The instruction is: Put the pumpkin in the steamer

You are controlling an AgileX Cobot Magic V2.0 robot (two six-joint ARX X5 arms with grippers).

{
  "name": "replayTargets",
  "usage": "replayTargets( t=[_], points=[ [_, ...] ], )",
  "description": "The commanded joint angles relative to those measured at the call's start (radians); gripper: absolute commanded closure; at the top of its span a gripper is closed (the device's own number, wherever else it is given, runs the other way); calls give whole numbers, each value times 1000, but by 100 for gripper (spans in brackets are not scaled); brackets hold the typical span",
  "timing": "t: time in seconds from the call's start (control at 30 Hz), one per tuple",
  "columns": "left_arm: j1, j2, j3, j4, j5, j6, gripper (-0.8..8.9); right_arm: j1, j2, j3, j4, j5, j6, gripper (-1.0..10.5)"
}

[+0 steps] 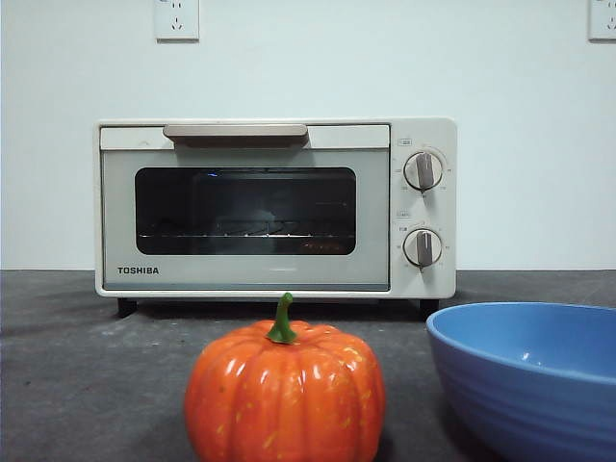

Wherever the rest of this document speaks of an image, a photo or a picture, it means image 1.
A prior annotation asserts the glass oven door with handle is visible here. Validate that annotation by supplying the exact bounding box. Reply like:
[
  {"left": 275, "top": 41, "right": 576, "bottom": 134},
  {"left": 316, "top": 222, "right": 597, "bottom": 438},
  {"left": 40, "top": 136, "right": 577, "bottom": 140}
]
[{"left": 99, "top": 123, "right": 392, "bottom": 293}]

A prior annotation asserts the orange pumpkin with green stem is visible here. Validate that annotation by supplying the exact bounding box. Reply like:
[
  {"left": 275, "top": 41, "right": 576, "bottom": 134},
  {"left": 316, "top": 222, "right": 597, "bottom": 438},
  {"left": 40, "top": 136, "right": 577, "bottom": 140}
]
[{"left": 184, "top": 292, "right": 387, "bottom": 462}]

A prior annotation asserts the blue ribbed bowl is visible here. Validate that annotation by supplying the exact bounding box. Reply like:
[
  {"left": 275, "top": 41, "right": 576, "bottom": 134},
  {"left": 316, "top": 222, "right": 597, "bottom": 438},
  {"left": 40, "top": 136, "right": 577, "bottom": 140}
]
[{"left": 425, "top": 301, "right": 616, "bottom": 462}]

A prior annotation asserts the timer knob with grey grip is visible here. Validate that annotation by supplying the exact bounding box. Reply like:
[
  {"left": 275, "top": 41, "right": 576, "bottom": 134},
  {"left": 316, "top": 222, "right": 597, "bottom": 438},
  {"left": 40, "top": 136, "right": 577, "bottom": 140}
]
[{"left": 402, "top": 228, "right": 444, "bottom": 269}]

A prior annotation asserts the cream Toshiba toaster oven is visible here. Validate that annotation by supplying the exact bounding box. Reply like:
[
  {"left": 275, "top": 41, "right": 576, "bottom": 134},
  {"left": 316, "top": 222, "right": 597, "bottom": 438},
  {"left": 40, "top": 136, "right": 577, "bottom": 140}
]
[{"left": 93, "top": 117, "right": 458, "bottom": 319}]

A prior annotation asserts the temperature knob with grey grip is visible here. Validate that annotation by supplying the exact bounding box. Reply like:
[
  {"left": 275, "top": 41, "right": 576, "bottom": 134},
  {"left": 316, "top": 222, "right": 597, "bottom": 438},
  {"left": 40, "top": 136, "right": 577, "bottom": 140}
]
[{"left": 402, "top": 151, "right": 445, "bottom": 193}]

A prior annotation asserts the wire oven rack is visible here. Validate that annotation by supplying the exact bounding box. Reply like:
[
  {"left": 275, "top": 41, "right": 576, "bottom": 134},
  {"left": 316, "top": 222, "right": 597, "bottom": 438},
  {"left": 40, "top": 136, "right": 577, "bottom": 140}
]
[{"left": 138, "top": 218, "right": 355, "bottom": 242}]

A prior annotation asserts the white wall socket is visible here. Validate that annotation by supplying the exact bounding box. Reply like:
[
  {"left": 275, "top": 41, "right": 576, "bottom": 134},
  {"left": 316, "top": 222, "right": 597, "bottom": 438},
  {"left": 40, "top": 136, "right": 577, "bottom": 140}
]
[
  {"left": 587, "top": 0, "right": 616, "bottom": 41},
  {"left": 154, "top": 0, "right": 200, "bottom": 41}
]

